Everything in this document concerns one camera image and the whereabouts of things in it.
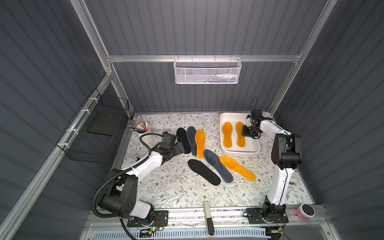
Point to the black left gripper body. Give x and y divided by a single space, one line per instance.
177 147

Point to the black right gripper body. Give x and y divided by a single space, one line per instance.
250 130

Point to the black insole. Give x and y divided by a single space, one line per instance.
182 136
201 169

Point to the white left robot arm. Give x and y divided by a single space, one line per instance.
117 197

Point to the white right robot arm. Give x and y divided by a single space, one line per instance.
286 155

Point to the white plastic storage box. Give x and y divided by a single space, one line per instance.
232 140

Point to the dark grey insole upper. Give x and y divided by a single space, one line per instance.
191 136

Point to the dark grey insole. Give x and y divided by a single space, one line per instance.
214 160
191 136

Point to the white pen cup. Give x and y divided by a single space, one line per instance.
140 126

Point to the yellow fleece insole upper middle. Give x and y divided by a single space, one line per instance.
200 139

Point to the dark grey insole lower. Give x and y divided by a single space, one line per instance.
214 160

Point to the small white object on table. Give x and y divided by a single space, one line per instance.
293 181

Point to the pink tape roll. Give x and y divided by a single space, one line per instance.
305 212

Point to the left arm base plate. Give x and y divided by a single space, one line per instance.
155 218

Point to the black wire basket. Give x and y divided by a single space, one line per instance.
97 131

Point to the white wire mesh basket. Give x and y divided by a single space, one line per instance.
207 71

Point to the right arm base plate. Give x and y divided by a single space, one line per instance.
259 216

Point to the white handle tool front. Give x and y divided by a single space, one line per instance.
208 220

